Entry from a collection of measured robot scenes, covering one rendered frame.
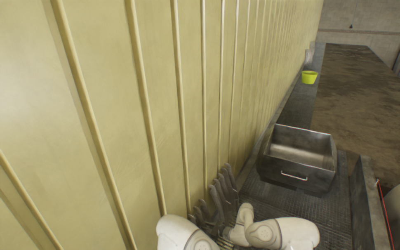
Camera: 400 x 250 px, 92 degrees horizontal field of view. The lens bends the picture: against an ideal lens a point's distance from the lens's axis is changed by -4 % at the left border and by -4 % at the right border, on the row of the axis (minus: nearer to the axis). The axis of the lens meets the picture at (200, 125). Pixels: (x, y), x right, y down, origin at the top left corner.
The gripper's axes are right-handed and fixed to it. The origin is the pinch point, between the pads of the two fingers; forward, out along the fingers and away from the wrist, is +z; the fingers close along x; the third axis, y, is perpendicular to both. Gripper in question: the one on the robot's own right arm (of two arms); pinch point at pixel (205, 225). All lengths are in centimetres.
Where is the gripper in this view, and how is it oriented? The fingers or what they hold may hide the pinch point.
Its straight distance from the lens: 177.0
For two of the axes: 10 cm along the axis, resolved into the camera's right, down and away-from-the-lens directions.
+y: 2.2, 9.0, 3.7
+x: 5.0, -4.3, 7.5
